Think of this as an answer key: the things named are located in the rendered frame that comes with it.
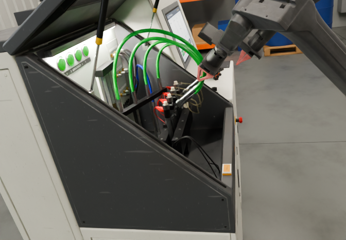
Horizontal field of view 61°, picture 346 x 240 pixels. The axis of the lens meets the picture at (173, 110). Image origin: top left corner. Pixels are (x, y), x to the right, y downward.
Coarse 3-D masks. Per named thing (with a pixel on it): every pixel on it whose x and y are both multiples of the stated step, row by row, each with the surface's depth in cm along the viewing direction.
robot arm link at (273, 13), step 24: (240, 0) 54; (264, 0) 50; (288, 0) 48; (312, 0) 48; (264, 24) 51; (288, 24) 47; (312, 24) 49; (312, 48) 51; (336, 48) 51; (336, 72) 54
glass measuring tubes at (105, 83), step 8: (104, 64) 127; (112, 64) 129; (96, 72) 121; (104, 72) 121; (112, 72) 132; (96, 80) 122; (104, 80) 123; (112, 80) 130; (104, 88) 124; (112, 88) 132; (104, 96) 126; (112, 96) 130; (120, 96) 138; (112, 104) 131
